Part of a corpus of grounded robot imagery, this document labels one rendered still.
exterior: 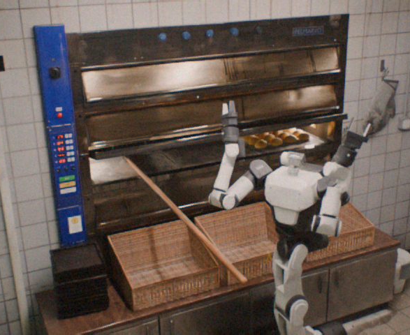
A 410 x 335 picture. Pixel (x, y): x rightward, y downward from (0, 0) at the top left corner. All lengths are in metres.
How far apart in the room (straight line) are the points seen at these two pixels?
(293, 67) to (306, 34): 0.23
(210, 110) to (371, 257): 1.51
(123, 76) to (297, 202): 1.26
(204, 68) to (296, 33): 0.70
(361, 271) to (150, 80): 1.94
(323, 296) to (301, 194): 1.23
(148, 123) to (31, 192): 0.80
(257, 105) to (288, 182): 1.00
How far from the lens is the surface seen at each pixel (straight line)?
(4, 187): 3.34
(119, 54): 3.33
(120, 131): 3.39
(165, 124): 3.48
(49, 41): 3.18
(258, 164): 3.02
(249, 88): 3.70
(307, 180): 2.87
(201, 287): 3.42
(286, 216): 2.95
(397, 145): 4.64
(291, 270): 3.09
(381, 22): 4.27
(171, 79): 3.44
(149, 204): 3.61
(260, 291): 3.59
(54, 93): 3.22
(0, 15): 3.16
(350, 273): 3.99
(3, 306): 3.68
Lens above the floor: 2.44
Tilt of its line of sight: 20 degrees down
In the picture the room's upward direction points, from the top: 1 degrees counter-clockwise
